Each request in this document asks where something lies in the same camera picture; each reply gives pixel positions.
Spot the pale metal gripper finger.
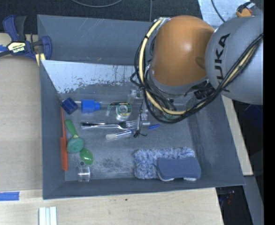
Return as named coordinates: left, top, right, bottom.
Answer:
left=137, top=111, right=151, bottom=137
left=129, top=89, right=145, bottom=103

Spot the green tape dispenser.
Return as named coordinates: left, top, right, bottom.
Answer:
left=106, top=101, right=132, bottom=121

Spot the silver metal fork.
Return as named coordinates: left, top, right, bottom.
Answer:
left=81, top=120, right=138, bottom=130

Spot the blue and white fluffy pad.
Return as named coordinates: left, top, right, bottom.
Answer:
left=132, top=146, right=197, bottom=180

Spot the grey metal bin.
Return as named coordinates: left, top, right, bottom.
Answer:
left=37, top=14, right=246, bottom=200

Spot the blue plastic plug fitting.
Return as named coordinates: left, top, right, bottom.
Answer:
left=81, top=99, right=101, bottom=113

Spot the green plastic spoon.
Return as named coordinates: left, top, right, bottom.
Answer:
left=79, top=148, right=94, bottom=166

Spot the blue ribbed block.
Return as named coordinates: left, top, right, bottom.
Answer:
left=61, top=97, right=79, bottom=115

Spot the green round-headed scoop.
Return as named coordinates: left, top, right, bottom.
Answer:
left=64, top=119, right=85, bottom=154

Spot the clear plastic cup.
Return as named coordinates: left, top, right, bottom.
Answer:
left=77, top=160, right=92, bottom=183

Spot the orange flat comb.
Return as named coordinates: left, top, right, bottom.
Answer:
left=60, top=106, right=69, bottom=172

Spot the pale wood board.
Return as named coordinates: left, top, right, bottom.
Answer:
left=0, top=33, right=44, bottom=193

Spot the black cylinder on white bracket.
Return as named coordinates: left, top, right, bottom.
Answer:
left=193, top=88, right=215, bottom=101

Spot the blue-handled small brush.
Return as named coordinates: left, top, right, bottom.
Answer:
left=105, top=123, right=160, bottom=141

